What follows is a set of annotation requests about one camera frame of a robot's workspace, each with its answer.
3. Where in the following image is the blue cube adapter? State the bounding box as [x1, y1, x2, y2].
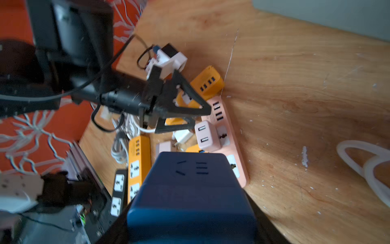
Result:
[127, 152, 257, 244]

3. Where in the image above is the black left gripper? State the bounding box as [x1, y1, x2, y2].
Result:
[71, 66, 211, 134]

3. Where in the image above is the small white plug adapter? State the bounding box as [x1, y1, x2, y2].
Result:
[172, 130, 194, 144]

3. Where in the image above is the grey plastic storage box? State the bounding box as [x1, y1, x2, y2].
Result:
[252, 0, 390, 42]

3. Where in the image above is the white cable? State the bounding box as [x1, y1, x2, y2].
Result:
[336, 139, 390, 208]
[100, 109, 153, 165]

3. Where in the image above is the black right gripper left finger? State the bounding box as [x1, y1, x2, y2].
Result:
[96, 202, 132, 244]

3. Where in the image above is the black power strip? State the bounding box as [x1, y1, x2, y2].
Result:
[110, 169, 128, 218]

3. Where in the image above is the short yellow power strip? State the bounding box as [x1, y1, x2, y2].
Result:
[175, 66, 225, 108]

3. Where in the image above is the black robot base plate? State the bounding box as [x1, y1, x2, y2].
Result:
[38, 168, 115, 244]

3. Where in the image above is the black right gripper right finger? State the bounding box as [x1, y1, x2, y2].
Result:
[244, 191, 290, 244]

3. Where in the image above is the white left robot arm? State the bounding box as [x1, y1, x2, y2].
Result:
[1, 1, 211, 134]

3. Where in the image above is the pink power strip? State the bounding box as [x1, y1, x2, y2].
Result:
[202, 96, 249, 188]

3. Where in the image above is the small pink USB charger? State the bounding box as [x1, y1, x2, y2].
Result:
[195, 121, 221, 152]

